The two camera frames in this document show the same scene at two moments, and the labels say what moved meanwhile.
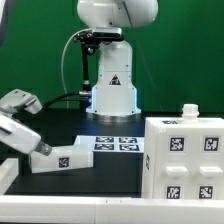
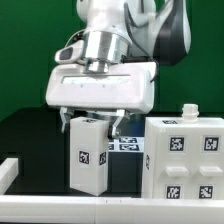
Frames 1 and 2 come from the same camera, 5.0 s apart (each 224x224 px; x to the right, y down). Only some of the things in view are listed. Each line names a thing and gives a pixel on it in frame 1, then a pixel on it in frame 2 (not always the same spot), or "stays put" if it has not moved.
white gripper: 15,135 -> 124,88
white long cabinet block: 80,155 -> 89,155
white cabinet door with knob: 209,163 stays put
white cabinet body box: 183,158 stays put
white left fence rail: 9,170 stays put
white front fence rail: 108,210 stays put
